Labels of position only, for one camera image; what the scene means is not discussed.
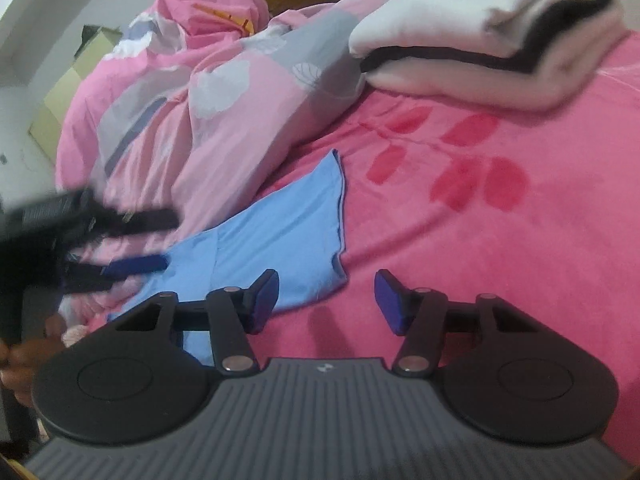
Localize light blue shirt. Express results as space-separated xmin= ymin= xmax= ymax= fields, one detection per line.
xmin=107 ymin=149 xmax=348 ymax=366

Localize pink and grey patterned duvet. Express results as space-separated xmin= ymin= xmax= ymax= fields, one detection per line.
xmin=55 ymin=0 xmax=408 ymax=321

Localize pale yellow cabinet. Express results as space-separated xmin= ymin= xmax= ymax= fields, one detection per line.
xmin=27 ymin=25 xmax=123 ymax=166

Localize folded white and black clothes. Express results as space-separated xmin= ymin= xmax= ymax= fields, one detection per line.
xmin=348 ymin=0 xmax=631 ymax=111

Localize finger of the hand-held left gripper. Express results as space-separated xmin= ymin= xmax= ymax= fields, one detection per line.
xmin=92 ymin=208 xmax=180 ymax=238
xmin=62 ymin=254 xmax=168 ymax=293

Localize pink floral bed sheet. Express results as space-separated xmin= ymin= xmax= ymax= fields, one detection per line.
xmin=60 ymin=25 xmax=640 ymax=466

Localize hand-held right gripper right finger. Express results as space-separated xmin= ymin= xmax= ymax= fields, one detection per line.
xmin=374 ymin=269 xmax=538 ymax=377

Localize person's left hand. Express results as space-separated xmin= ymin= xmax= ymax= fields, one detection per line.
xmin=0 ymin=317 xmax=66 ymax=403

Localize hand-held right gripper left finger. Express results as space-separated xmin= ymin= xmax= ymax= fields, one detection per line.
xmin=117 ymin=269 xmax=280 ymax=375

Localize orange ribbon tie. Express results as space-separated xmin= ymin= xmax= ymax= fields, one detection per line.
xmin=192 ymin=2 xmax=253 ymax=36

